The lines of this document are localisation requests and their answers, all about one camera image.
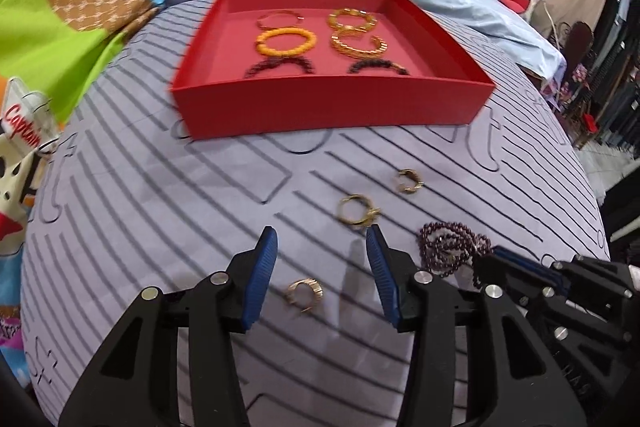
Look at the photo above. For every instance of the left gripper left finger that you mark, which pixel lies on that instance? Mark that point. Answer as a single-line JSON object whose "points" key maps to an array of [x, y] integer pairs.
{"points": [[132, 380]]}

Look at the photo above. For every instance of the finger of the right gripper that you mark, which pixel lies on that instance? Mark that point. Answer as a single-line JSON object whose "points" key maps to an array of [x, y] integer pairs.
{"points": [[528, 271], [531, 298]]}

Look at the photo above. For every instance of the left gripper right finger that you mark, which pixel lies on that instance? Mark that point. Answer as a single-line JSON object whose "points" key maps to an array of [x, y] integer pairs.
{"points": [[512, 377]]}

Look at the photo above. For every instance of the purple garnet bead strand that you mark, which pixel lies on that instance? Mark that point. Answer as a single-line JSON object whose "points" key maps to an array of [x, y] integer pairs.
{"points": [[446, 246]]}

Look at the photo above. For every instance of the gold hoop earring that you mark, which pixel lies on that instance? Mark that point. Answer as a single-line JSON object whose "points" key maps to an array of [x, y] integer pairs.
{"points": [[409, 181]]}

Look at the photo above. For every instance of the gold chain bangle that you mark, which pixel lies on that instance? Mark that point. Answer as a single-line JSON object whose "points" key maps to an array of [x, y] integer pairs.
{"points": [[341, 41]]}

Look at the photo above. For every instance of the thin gold red bangle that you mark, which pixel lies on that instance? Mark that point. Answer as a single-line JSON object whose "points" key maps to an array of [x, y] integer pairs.
{"points": [[279, 19]]}

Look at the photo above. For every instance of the red jewelry tray box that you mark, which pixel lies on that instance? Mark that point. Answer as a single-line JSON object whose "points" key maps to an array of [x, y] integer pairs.
{"points": [[224, 88]]}

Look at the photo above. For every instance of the grey striped bed sheet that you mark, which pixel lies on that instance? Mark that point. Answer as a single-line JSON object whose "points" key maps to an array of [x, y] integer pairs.
{"points": [[129, 201]]}

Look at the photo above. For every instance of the colourful monkey cartoon blanket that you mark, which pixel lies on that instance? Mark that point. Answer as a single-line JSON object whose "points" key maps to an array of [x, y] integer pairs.
{"points": [[51, 50]]}

